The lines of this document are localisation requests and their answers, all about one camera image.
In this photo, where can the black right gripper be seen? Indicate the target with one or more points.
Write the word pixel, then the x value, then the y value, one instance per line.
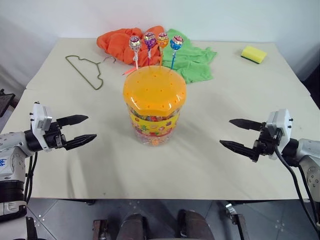
pixel 267 145

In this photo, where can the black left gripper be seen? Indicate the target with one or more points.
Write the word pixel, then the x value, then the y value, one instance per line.
pixel 53 138

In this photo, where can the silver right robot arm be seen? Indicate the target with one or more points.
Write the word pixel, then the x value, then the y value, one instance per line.
pixel 310 155

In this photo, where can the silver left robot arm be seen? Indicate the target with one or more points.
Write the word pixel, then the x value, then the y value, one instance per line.
pixel 12 147

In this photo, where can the silver pink wrapped lollipop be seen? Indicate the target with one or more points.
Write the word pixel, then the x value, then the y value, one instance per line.
pixel 134 43

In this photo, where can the blue wrapped lollipop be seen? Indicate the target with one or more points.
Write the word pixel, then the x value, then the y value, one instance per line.
pixel 176 43

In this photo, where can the purple wrapped lollipop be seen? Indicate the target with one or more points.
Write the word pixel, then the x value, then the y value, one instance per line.
pixel 149 40

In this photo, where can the orange wrapped lollipop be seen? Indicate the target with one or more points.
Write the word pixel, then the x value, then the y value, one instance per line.
pixel 162 40

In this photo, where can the clear candy jar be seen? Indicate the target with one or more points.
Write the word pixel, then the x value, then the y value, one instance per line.
pixel 152 130

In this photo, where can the black stand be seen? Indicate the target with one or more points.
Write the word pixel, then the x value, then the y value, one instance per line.
pixel 6 102

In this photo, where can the pink stick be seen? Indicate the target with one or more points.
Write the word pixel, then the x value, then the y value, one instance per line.
pixel 128 72

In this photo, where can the yellow sponge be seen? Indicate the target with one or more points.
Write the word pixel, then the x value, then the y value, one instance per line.
pixel 253 53

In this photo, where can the green cloth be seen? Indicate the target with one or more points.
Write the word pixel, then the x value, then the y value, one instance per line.
pixel 197 62

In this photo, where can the orange plastic perforated lid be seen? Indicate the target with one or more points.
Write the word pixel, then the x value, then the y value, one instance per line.
pixel 153 90

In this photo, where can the orange cloth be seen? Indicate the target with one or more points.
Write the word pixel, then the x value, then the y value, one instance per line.
pixel 117 45

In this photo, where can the dark rounded shape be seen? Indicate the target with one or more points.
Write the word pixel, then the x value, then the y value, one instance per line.
pixel 195 226
pixel 135 227

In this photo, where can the brown table leg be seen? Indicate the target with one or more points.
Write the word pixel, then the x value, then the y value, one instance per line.
pixel 100 230

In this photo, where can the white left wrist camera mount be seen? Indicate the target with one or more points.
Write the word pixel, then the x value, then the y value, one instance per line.
pixel 40 117

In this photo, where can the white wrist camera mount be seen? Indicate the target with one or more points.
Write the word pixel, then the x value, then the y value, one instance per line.
pixel 40 117
pixel 282 122

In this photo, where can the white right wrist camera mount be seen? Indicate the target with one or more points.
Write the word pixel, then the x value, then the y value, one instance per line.
pixel 282 122

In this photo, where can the table leg with metal bracket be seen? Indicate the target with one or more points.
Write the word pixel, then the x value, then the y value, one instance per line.
pixel 237 222

